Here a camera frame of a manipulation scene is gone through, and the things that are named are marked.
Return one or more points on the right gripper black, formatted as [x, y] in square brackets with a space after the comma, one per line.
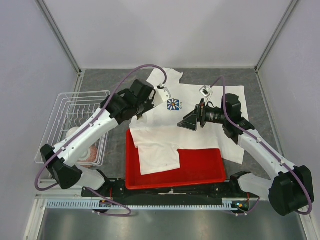
[190, 122]

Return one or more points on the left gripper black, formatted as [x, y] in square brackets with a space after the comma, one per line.
[151, 106]

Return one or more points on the white t-shirt daisy print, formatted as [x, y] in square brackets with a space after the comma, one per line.
[175, 125]

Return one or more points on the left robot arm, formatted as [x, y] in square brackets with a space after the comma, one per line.
[61, 159]

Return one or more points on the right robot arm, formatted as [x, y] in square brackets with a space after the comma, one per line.
[289, 187]

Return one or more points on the red plastic bin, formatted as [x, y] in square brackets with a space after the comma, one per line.
[197, 167]

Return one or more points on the pink patterned bowl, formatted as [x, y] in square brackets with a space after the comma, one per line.
[88, 158]

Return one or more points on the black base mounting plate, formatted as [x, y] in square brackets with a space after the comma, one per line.
[213, 193]

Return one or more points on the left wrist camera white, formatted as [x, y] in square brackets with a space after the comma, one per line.
[162, 95]

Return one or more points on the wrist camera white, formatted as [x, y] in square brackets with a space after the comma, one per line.
[207, 92]
[162, 95]

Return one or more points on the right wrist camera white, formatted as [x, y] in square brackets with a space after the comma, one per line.
[207, 92]

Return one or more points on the white wire dish rack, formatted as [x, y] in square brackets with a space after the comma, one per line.
[73, 109]

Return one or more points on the slotted cable duct rail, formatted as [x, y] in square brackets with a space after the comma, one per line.
[87, 204]

